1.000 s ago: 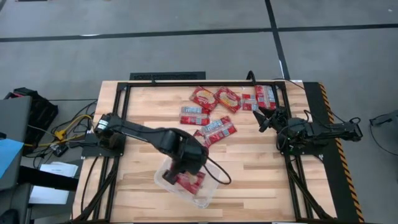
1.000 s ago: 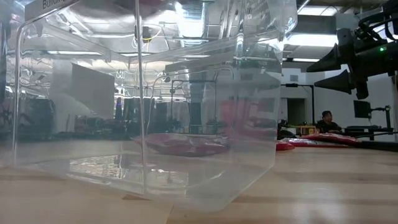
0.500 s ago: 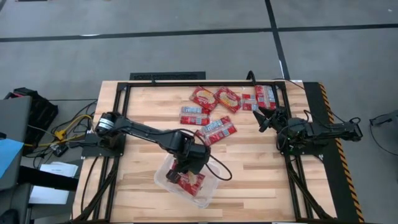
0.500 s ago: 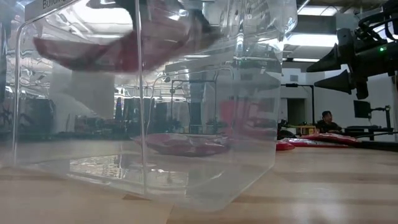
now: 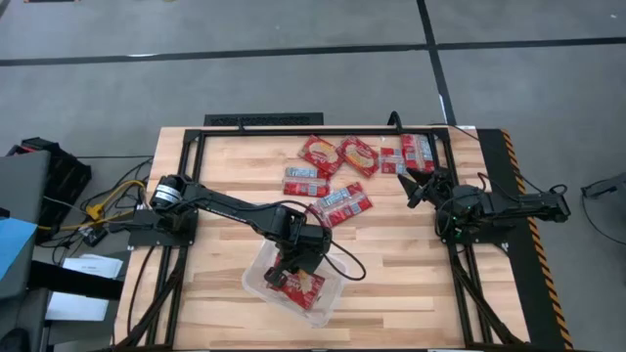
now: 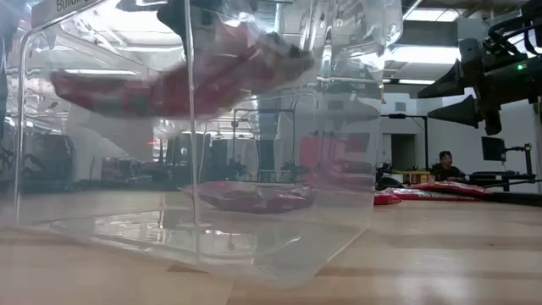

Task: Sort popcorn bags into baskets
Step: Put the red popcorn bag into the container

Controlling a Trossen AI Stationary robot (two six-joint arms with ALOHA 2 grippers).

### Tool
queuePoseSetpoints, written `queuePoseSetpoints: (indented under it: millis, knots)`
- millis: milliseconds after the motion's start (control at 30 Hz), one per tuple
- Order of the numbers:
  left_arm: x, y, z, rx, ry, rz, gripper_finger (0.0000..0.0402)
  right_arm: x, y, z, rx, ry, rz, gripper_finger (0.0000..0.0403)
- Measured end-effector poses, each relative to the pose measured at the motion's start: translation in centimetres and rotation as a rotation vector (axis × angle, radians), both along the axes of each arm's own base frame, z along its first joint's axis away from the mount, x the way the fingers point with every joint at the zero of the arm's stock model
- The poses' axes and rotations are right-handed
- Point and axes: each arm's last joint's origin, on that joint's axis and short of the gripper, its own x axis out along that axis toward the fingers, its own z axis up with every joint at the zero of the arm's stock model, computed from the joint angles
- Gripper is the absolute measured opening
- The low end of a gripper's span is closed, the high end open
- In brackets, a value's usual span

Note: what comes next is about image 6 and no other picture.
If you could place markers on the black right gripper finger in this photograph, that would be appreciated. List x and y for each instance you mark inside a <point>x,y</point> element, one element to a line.
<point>463,111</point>
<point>451,82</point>

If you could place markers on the red popcorn bag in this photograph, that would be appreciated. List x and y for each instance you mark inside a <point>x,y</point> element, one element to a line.
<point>457,188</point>
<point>190,89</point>
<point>385,199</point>
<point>419,195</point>
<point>254,199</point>

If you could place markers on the clear plastic storage bin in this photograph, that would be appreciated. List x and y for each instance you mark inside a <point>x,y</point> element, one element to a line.
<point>279,254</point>

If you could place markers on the black background robot arm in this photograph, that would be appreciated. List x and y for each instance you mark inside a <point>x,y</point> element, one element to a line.
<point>383,173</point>

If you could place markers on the long ceiling light strip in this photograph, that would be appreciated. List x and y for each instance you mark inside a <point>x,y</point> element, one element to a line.
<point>417,81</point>

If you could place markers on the wide ceiling light panel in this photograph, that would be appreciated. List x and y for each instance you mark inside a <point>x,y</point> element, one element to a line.
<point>423,54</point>

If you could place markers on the black computer monitor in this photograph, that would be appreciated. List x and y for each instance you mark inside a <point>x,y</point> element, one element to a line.
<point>493,148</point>

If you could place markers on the person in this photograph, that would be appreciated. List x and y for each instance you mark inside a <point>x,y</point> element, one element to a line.
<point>446,171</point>

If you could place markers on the yellow hanging pendant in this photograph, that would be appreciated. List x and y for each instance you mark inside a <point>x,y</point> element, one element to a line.
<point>383,98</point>

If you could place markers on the bright ceiling skylight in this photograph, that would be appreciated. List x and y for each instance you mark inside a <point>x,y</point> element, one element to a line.
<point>432,14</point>

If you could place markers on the black desk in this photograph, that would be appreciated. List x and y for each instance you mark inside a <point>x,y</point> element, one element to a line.
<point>504,177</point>

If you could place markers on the small wooden box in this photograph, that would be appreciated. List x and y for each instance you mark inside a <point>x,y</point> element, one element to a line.
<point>417,175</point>

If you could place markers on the black metal gantry frame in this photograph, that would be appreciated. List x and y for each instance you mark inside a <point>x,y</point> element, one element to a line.
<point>425,140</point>

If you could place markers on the black aluminium table frame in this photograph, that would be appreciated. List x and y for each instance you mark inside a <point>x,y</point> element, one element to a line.
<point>516,198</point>

